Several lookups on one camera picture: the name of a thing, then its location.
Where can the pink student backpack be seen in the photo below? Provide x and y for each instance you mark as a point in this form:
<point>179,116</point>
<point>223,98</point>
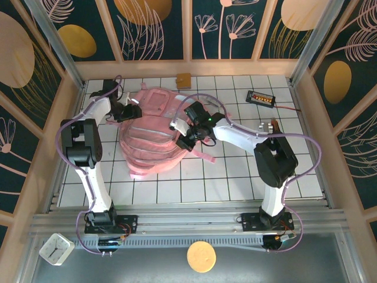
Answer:
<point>153,144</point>

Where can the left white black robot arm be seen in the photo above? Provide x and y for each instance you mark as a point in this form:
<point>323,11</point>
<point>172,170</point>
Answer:
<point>94,182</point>

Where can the black charger board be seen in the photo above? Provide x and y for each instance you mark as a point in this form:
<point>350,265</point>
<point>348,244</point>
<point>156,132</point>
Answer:
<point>260,98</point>

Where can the orange black screwdriver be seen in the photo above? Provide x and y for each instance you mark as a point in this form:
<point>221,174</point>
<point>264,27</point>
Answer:
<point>275,125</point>

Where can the yellow round disc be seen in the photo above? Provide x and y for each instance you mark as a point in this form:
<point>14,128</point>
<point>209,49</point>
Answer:
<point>201,256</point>

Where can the white alarm clock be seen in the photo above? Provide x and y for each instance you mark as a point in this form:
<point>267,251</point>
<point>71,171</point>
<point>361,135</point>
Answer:
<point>56,249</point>

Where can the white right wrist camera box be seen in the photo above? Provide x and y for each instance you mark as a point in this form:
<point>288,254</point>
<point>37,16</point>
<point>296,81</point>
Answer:
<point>178,128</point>

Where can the silver metal bracket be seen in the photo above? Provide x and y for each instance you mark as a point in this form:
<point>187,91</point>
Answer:
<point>264,128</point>

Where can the aluminium mounting rail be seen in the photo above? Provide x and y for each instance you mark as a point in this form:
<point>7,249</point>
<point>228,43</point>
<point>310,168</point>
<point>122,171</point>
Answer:
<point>188,219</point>

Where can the aluminium frame post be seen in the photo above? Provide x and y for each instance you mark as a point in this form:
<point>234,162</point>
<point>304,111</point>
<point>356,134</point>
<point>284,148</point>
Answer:
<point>315,41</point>
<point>56,44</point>

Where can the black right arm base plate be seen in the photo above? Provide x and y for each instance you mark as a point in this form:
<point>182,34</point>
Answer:
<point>250,221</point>

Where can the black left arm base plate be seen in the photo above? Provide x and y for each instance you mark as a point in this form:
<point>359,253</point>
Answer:
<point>129,224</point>

